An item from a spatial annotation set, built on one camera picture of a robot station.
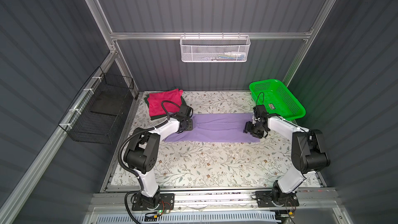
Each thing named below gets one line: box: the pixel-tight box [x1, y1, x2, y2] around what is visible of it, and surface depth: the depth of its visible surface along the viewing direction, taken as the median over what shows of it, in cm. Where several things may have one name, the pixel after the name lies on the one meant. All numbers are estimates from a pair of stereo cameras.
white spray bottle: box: [223, 51, 246, 58], surface depth 93 cm
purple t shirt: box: [162, 113, 262, 143], surface depth 100 cm
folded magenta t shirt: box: [147, 88, 184, 117], surface depth 110 cm
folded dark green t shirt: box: [147, 88, 184, 117], surface depth 110 cm
